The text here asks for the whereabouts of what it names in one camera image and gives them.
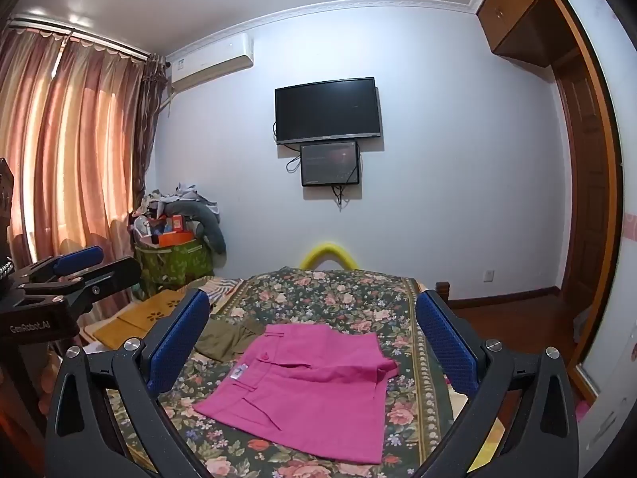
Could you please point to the wooden overhead cabinet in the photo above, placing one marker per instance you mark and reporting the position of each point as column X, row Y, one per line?
column 522, row 10

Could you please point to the brown patterned curtain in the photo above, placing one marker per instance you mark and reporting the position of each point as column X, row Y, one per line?
column 149, row 124

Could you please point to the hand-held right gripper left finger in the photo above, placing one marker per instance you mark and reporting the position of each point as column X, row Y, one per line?
column 179, row 339

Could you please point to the orange box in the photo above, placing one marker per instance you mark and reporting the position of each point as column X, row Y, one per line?
column 175, row 239

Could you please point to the striped cloth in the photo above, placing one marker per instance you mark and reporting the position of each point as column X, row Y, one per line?
column 221, row 290

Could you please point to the wooden door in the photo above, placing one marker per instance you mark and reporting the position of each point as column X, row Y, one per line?
column 582, row 184

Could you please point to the yellow foam arch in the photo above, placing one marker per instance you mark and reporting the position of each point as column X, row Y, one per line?
column 328, row 249

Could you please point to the pink pants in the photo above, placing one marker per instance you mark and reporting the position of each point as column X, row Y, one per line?
column 308, row 388

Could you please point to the pile of grey clothes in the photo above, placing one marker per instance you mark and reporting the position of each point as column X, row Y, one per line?
column 179, row 194

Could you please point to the olive green pants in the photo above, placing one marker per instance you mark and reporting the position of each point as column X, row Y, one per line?
column 224, row 339

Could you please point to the black wall television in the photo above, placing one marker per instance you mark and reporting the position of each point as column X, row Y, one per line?
column 328, row 109

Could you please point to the white air conditioner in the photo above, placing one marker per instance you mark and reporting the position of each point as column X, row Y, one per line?
column 211, row 62

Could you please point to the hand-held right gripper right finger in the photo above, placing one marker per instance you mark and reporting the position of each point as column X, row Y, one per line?
column 443, row 339

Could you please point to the pink curtain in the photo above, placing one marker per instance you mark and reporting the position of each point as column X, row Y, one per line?
column 74, row 159

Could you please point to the wooden bed post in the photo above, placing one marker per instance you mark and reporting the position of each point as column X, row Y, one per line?
column 443, row 291

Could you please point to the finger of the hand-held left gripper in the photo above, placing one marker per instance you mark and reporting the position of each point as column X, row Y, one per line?
column 109, row 276
column 79, row 259

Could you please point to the yellow bamboo mat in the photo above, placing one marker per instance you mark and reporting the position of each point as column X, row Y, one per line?
column 157, row 308
column 117, row 334

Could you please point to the white wardrobe door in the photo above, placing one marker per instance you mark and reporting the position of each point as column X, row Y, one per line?
column 619, row 259

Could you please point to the white wall socket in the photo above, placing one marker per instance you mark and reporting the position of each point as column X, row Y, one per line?
column 489, row 275

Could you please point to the grey plush toy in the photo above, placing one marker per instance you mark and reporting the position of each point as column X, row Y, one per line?
column 209, row 224

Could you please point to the floral bedsheet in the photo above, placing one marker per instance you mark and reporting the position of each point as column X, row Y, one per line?
column 348, row 298

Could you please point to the green patterned bag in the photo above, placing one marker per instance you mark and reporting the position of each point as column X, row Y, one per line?
column 174, row 264

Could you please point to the small black monitor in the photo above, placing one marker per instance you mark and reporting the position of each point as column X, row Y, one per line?
column 329, row 164

